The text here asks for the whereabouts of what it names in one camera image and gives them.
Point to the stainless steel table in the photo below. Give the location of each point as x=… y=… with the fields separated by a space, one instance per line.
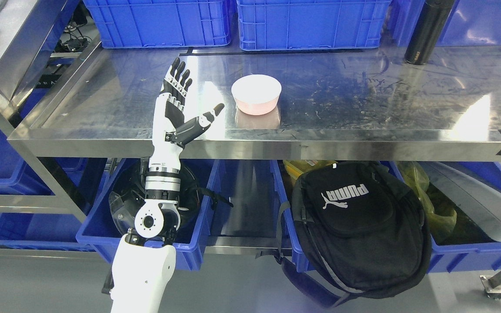
x=347 y=104

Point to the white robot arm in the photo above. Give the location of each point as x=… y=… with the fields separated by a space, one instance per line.
x=145 y=259

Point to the blue bin under table left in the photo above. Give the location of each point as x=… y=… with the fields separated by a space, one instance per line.
x=100 y=231

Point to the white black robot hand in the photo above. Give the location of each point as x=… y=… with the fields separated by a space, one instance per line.
x=171 y=132

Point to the black thermos bottle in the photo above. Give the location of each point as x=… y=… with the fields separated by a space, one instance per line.
x=428 y=28

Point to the blue crate top left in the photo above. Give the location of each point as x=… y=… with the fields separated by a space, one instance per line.
x=162 y=23

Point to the black Puma backpack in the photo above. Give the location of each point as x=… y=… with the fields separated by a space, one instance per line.
x=363 y=229

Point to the blue crate top right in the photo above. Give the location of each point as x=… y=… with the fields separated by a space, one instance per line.
x=471 y=23

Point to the blue bin under table right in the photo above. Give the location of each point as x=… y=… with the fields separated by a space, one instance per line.
x=466 y=255

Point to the blue crate top middle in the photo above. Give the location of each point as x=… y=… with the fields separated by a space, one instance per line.
x=298 y=25

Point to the blue crate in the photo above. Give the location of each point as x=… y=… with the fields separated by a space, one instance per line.
x=162 y=23
x=298 y=25
x=471 y=23

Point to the black helmet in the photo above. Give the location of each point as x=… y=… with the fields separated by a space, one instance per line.
x=127 y=195

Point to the blue bin under table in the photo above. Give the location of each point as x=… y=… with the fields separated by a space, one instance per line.
x=100 y=231
x=466 y=255

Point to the blue bin far left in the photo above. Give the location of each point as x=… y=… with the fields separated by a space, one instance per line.
x=18 y=178

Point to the pink plastic bowl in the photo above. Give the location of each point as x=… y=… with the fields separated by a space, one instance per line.
x=256 y=94

